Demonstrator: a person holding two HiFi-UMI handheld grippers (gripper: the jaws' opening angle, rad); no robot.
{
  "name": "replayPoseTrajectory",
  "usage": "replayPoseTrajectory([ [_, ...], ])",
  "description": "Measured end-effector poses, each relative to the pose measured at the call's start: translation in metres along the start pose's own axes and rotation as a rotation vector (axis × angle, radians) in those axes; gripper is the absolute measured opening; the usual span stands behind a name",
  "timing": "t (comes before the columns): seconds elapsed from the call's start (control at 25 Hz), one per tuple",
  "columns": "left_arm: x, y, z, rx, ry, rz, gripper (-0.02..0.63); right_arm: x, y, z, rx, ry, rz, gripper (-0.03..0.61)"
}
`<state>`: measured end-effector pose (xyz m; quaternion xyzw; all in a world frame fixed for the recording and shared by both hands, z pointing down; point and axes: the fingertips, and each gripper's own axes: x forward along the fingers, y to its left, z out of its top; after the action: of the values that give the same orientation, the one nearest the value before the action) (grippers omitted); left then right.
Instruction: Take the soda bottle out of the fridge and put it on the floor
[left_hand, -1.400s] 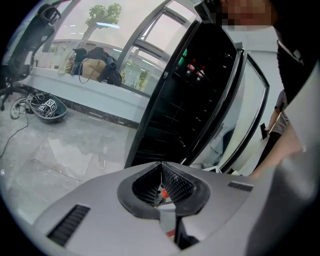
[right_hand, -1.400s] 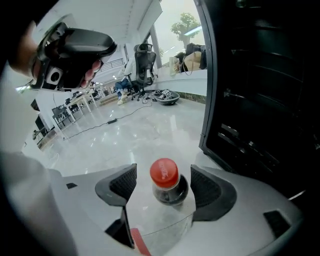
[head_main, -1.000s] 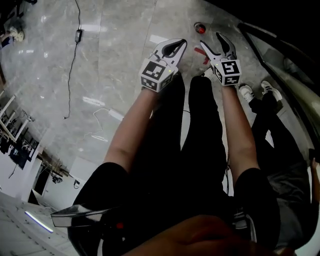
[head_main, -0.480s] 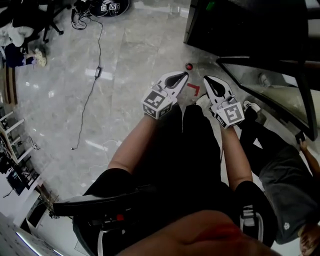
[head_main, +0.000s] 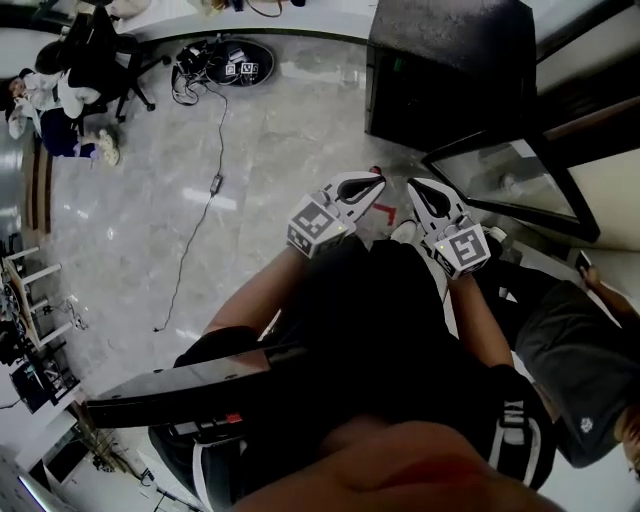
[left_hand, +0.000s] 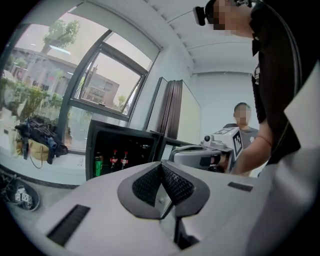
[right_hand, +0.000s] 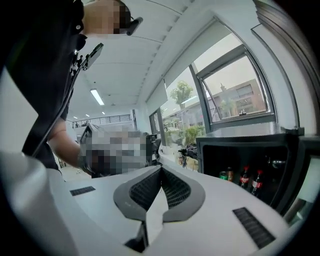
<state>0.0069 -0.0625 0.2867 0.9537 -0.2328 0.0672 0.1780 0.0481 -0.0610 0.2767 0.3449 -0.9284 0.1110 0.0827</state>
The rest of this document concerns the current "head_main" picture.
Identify person's right white shoe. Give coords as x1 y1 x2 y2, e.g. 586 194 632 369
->
389 219 419 245

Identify white cabinet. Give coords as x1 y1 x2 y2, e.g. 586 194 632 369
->
14 399 97 487

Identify black power cable with adapter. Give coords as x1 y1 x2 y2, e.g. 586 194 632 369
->
152 92 230 333

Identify black monitor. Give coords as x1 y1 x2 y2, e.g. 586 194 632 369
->
9 352 81 415

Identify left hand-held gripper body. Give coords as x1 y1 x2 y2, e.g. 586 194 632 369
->
286 187 357 260

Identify person's right forearm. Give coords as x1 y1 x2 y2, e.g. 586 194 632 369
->
446 272 516 372

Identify black office chair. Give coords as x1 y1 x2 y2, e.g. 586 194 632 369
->
64 4 172 125

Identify person's black trousers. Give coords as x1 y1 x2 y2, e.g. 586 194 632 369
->
294 235 451 351

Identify person's black shirt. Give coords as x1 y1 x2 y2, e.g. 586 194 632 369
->
149 324 557 512

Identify white table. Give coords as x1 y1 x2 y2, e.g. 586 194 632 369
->
0 244 81 351

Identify black round tray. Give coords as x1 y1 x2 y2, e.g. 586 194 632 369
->
205 38 276 88

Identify black cable bundle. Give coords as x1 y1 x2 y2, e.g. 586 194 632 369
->
171 42 229 107

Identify person's left forearm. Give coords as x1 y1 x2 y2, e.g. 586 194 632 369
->
202 244 311 342

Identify beige tote bag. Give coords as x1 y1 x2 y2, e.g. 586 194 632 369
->
199 0 294 17

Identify brown wooden slat panel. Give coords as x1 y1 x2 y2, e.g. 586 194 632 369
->
22 144 54 236

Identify black glossy box device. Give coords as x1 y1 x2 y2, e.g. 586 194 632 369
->
87 343 309 444

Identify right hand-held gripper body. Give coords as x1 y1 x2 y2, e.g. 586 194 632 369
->
424 212 491 280

